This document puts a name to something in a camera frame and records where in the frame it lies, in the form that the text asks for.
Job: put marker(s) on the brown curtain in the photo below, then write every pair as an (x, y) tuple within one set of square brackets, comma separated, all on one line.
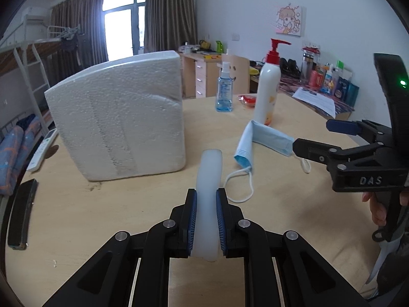
[(80, 22), (169, 12)]

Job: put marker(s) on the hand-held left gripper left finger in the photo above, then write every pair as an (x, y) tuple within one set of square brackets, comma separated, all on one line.
[(191, 220)]

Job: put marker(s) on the red snack packet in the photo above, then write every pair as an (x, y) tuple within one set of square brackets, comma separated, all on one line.
[(248, 100)]

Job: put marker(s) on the row of toiletry bottles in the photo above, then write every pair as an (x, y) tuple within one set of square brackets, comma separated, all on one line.
[(335, 84)]

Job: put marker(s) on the clear spray bottle blue liquid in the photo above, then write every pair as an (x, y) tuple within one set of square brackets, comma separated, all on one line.
[(224, 96)]

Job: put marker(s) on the glass balcony door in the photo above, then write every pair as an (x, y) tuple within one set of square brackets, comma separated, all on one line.
[(121, 22)]

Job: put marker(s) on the yellow black bag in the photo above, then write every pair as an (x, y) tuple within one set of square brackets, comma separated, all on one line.
[(205, 44)]

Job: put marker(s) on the blue plaid quilt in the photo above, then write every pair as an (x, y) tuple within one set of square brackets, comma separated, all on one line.
[(16, 147)]

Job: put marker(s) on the white foam box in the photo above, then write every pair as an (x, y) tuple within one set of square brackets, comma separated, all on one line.
[(121, 118)]

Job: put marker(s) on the dark hanging clothes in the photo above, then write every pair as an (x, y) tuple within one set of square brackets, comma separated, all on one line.
[(75, 48)]

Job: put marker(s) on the wooden chair back smiley face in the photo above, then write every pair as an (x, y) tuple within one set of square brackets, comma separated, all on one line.
[(241, 76)]

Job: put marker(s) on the printed desk mat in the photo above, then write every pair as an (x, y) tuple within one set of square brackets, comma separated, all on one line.
[(287, 84)]

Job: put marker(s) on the white printed paper sheet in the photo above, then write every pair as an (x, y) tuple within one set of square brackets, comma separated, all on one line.
[(314, 100)]

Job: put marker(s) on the black headphones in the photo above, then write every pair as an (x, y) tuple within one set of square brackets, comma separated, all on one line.
[(289, 67)]

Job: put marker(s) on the pink cartoon wall poster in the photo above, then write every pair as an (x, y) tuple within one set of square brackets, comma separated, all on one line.
[(289, 20)]

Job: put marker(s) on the white lotion bottle red pump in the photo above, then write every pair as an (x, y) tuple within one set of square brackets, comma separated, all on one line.
[(266, 92)]

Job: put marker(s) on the yellow flat box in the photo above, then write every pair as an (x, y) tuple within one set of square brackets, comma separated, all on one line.
[(212, 56)]

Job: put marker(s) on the metal bunk bed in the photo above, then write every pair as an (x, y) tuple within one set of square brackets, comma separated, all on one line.
[(9, 54)]

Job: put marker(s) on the white air conditioner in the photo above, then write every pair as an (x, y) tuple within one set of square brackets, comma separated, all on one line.
[(36, 14)]

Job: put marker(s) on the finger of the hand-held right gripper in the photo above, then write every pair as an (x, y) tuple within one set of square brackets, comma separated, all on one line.
[(319, 153), (343, 127)]

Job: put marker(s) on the blue face mask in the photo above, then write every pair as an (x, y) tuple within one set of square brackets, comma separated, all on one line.
[(268, 139)]

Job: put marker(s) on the white translucent silicone strip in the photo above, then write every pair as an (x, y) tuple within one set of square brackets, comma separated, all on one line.
[(207, 198)]

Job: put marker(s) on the white bunk bed ladder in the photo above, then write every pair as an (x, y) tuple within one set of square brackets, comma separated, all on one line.
[(32, 76)]

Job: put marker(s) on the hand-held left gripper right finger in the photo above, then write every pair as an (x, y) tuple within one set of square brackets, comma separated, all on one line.
[(221, 220)]

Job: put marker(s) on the person's right hand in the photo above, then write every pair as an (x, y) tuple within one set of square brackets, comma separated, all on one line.
[(377, 212)]

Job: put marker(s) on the person's right forearm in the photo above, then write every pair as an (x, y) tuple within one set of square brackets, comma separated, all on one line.
[(393, 268)]

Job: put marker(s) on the white remote control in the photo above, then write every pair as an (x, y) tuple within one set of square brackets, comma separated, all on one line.
[(41, 150)]

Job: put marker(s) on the wooden side desk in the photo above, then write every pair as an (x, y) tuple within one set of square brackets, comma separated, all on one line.
[(343, 115)]

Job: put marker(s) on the light wooden desk with drawers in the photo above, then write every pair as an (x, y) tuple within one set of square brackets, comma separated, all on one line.
[(204, 76)]

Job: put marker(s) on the black phone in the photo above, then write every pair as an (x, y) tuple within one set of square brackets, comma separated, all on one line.
[(22, 211)]

